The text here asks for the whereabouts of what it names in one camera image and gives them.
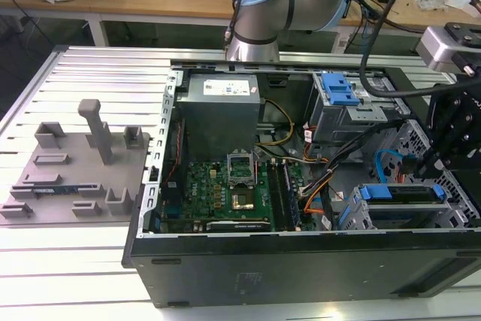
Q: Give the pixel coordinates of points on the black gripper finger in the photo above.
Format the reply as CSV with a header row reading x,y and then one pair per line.
x,y
464,137
441,122

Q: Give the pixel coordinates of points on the hard disk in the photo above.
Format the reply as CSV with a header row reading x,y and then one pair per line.
x,y
376,192

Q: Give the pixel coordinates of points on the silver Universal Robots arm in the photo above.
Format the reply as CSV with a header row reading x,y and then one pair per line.
x,y
263,9

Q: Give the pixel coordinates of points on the metal disk bay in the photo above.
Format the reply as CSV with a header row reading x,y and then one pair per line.
x,y
462,193

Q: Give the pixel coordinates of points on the metal drive cage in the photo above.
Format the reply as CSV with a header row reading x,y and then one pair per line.
x,y
338,122

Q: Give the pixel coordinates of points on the black RAM stick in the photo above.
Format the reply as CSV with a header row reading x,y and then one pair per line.
x,y
277,193

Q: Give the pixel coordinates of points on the CPU socket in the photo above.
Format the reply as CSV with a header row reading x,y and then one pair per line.
x,y
240,168

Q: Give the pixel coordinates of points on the grey power supply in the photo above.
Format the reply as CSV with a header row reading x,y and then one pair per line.
x,y
218,118

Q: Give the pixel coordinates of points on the black graphics card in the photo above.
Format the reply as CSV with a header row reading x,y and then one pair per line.
x,y
240,226

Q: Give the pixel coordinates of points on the black PC case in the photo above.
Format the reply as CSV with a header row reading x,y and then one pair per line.
x,y
263,272

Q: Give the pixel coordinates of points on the green motherboard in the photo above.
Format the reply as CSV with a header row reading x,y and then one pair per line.
x,y
203,193

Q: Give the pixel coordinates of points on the wooden desk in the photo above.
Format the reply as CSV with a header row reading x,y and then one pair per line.
x,y
158,1

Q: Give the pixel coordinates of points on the grey parts rack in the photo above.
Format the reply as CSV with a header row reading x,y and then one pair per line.
x,y
75,170

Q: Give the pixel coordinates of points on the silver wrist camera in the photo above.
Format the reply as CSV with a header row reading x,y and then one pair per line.
x,y
436,48

